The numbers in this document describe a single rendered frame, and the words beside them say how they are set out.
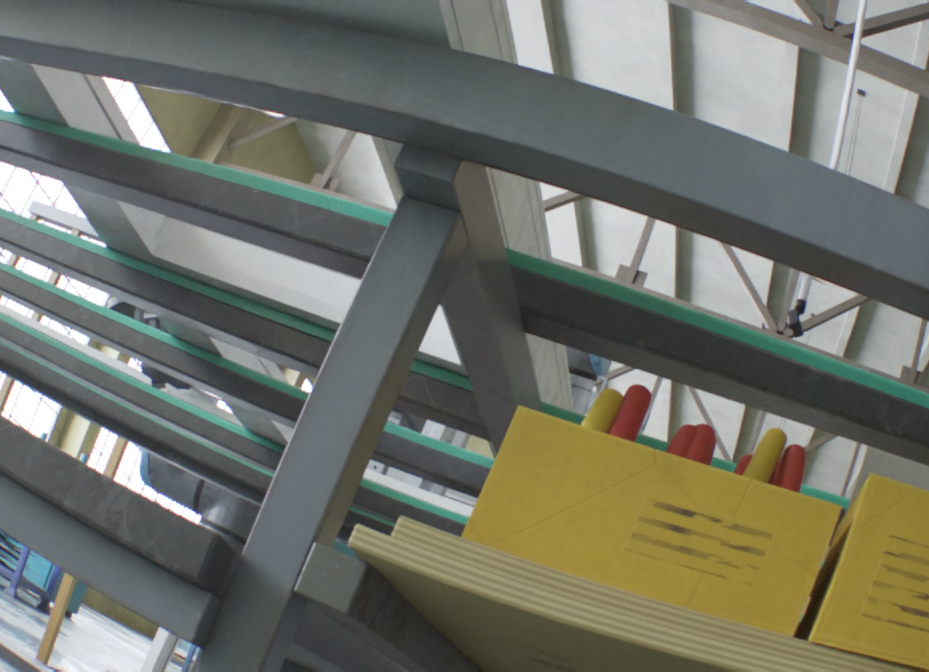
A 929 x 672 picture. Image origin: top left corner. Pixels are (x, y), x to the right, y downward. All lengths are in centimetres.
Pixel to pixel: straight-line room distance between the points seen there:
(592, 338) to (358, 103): 27
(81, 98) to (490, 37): 47
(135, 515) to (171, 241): 69
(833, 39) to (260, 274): 830
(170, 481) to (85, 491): 229
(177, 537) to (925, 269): 39
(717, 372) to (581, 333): 10
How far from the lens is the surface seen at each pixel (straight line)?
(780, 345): 82
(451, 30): 65
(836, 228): 58
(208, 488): 287
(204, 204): 91
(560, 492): 60
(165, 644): 424
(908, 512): 60
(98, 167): 98
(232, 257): 122
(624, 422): 70
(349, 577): 59
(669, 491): 59
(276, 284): 119
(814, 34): 931
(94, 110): 109
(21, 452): 64
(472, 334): 80
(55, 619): 469
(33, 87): 100
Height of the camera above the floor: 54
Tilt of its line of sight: 19 degrees up
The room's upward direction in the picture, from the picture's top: 24 degrees clockwise
